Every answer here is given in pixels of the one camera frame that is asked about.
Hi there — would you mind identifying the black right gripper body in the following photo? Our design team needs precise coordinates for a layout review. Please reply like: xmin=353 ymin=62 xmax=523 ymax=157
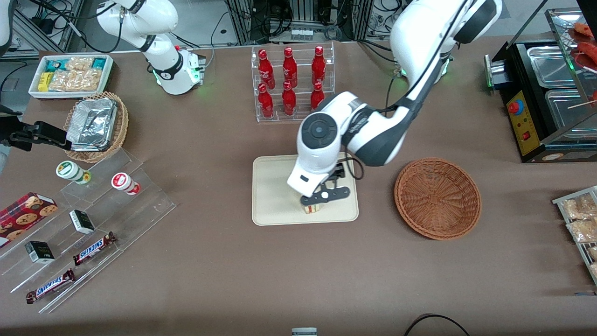
xmin=0 ymin=105 xmax=22 ymax=141

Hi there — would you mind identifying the beige plastic tray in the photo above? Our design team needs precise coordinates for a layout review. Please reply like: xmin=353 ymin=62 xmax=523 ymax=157
xmin=252 ymin=152 xmax=359 ymax=226

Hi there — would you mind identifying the aluminium foil tray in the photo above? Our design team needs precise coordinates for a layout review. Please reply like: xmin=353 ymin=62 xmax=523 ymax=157
xmin=66 ymin=98 xmax=118 ymax=152

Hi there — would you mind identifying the light wicker basket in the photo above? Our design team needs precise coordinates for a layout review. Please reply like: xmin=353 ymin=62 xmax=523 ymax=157
xmin=63 ymin=91 xmax=129 ymax=163

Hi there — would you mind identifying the round brown wicker basket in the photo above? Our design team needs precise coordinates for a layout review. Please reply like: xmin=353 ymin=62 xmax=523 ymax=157
xmin=394 ymin=158 xmax=482 ymax=241

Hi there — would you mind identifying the green lid white cup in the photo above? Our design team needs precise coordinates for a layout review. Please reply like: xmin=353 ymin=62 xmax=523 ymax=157
xmin=56 ymin=161 xmax=92 ymax=185

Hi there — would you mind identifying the white rectangular snack bin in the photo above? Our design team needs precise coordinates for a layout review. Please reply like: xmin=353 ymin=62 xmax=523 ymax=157
xmin=28 ymin=54 xmax=115 ymax=100

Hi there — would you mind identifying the clear bag of crackers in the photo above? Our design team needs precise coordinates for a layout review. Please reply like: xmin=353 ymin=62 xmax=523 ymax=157
xmin=48 ymin=70 xmax=78 ymax=92
xmin=65 ymin=56 xmax=94 ymax=72
xmin=75 ymin=69 xmax=103 ymax=92

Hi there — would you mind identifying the clear acrylic bottle rack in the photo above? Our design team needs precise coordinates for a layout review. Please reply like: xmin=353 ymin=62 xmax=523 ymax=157
xmin=251 ymin=42 xmax=335 ymax=123

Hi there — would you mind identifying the red tartan cookie box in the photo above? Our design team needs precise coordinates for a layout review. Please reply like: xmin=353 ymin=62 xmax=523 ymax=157
xmin=0 ymin=192 xmax=58 ymax=248

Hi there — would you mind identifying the red cola bottle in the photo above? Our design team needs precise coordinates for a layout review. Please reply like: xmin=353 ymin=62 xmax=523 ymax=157
xmin=258 ymin=49 xmax=276 ymax=90
xmin=282 ymin=47 xmax=298 ymax=88
xmin=310 ymin=82 xmax=326 ymax=112
xmin=311 ymin=45 xmax=326 ymax=86
xmin=257 ymin=83 xmax=274 ymax=118
xmin=281 ymin=81 xmax=297 ymax=116

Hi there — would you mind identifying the red lid white cup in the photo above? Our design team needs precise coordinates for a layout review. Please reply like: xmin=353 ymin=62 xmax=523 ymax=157
xmin=111 ymin=172 xmax=141 ymax=196

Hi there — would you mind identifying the small black box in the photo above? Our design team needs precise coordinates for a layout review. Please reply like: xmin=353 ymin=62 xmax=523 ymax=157
xmin=25 ymin=241 xmax=55 ymax=264
xmin=69 ymin=210 xmax=95 ymax=235

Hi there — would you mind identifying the clear acrylic stepped display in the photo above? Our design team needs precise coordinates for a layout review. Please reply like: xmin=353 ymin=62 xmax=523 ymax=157
xmin=0 ymin=148 xmax=177 ymax=314

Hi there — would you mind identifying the snickers chocolate bar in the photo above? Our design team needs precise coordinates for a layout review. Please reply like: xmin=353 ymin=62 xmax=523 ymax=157
xmin=73 ymin=232 xmax=117 ymax=266
xmin=26 ymin=269 xmax=76 ymax=305

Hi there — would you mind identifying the black food warmer machine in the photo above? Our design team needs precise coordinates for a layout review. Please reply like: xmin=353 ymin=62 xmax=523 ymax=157
xmin=484 ymin=7 xmax=597 ymax=164

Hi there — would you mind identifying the steel food pan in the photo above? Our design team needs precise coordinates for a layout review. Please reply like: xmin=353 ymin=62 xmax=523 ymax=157
xmin=544 ymin=88 xmax=597 ymax=132
xmin=526 ymin=45 xmax=580 ymax=90

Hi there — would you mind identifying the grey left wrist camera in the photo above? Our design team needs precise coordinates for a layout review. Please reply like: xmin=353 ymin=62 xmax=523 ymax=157
xmin=300 ymin=185 xmax=351 ymax=207

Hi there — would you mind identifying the aluminium frame rack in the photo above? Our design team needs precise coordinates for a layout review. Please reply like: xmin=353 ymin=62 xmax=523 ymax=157
xmin=226 ymin=0 xmax=374 ymax=46

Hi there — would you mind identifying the black cable loop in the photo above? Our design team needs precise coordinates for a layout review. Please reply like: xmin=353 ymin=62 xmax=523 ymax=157
xmin=403 ymin=314 xmax=471 ymax=336

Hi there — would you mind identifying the wire rack tray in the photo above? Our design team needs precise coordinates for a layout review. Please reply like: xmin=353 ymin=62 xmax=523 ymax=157
xmin=552 ymin=186 xmax=597 ymax=286

